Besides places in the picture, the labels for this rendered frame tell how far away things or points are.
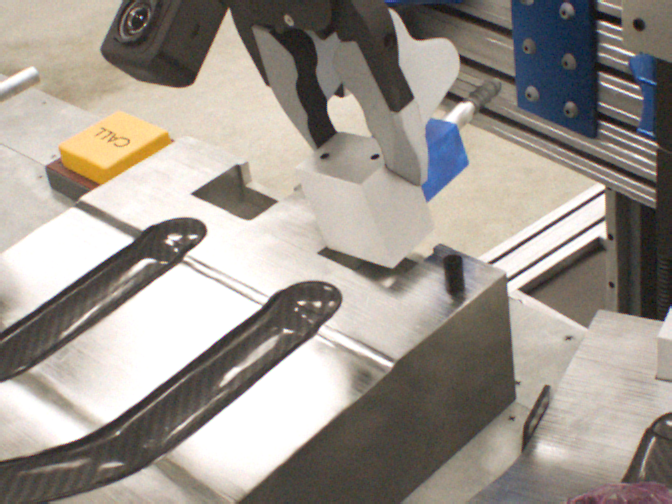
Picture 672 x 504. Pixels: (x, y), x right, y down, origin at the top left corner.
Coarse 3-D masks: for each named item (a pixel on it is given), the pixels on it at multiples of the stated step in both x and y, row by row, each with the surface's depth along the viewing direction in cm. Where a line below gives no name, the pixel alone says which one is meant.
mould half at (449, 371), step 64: (128, 192) 79; (0, 256) 76; (64, 256) 75; (192, 256) 72; (256, 256) 71; (320, 256) 71; (0, 320) 71; (128, 320) 69; (192, 320) 68; (384, 320) 65; (448, 320) 65; (0, 384) 66; (64, 384) 66; (128, 384) 65; (256, 384) 63; (320, 384) 63; (384, 384) 63; (448, 384) 67; (512, 384) 71; (0, 448) 60; (192, 448) 61; (256, 448) 60; (320, 448) 61; (384, 448) 65; (448, 448) 69
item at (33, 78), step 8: (24, 72) 85; (32, 72) 85; (8, 80) 84; (16, 80) 85; (24, 80) 85; (32, 80) 85; (40, 80) 86; (0, 88) 84; (8, 88) 84; (16, 88) 85; (24, 88) 85; (0, 96) 84; (8, 96) 84
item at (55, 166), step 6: (54, 162) 97; (60, 162) 97; (48, 168) 96; (54, 168) 96; (60, 168) 96; (60, 174) 96; (66, 174) 95; (72, 174) 95; (72, 180) 95; (78, 180) 94; (84, 180) 94; (90, 180) 94; (90, 186) 93; (96, 186) 93
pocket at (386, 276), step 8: (432, 248) 70; (328, 256) 72; (336, 256) 72; (344, 256) 73; (352, 256) 73; (408, 256) 72; (416, 256) 72; (424, 256) 72; (344, 264) 73; (352, 264) 73; (360, 264) 74; (368, 264) 74; (376, 264) 74; (400, 264) 73; (408, 264) 72; (416, 264) 72; (360, 272) 73; (368, 272) 73; (376, 272) 73; (384, 272) 73; (392, 272) 73; (400, 272) 73; (376, 280) 73; (384, 280) 72; (392, 280) 72
